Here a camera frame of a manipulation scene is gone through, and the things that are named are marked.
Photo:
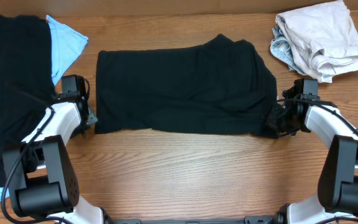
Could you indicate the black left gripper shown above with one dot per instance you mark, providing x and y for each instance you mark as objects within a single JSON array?
[{"x": 92, "y": 118}]

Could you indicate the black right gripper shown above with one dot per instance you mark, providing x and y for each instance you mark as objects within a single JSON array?
[{"x": 271, "y": 122}]

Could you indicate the black t-shirt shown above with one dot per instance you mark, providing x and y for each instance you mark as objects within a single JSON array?
[{"x": 220, "y": 87}]

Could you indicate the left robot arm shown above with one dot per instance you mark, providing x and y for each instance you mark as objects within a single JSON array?
[{"x": 41, "y": 184}]

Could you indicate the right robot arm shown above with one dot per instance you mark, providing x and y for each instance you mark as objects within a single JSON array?
[{"x": 336, "y": 199}]

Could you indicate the blue grey folded garment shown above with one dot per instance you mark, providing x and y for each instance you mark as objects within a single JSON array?
[{"x": 280, "y": 49}]

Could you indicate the black shirt with logo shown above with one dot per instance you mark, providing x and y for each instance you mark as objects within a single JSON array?
[{"x": 26, "y": 86}]

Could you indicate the light blue shirt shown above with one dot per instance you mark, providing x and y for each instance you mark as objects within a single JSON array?
[{"x": 67, "y": 46}]

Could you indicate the white folded garment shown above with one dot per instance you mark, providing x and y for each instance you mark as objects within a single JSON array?
[{"x": 322, "y": 38}]

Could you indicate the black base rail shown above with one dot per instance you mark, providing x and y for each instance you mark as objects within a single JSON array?
[{"x": 265, "y": 219}]

